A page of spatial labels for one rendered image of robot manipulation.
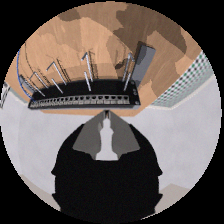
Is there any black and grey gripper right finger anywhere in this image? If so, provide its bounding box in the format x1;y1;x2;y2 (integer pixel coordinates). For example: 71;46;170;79
107;109;163;176

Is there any black network patch panel rack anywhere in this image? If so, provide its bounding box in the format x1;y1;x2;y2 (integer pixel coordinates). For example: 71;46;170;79
19;44;156;111

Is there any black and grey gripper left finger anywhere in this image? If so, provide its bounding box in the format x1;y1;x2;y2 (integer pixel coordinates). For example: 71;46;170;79
51;109;107;176

